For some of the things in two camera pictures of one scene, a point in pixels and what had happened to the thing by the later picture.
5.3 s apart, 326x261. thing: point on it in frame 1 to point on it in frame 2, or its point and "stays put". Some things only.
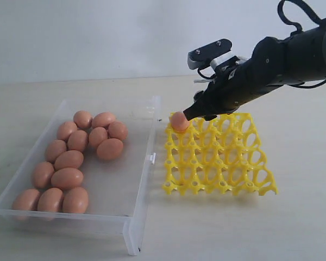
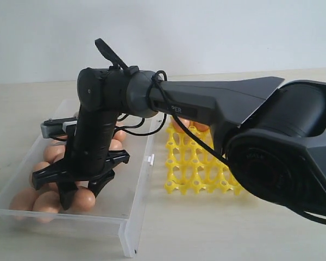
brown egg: x=75 y=200 to x=200 y=126
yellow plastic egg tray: x=223 y=155 stays put
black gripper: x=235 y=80 to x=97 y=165
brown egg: x=179 y=121 stays put
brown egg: x=55 y=149 stays put
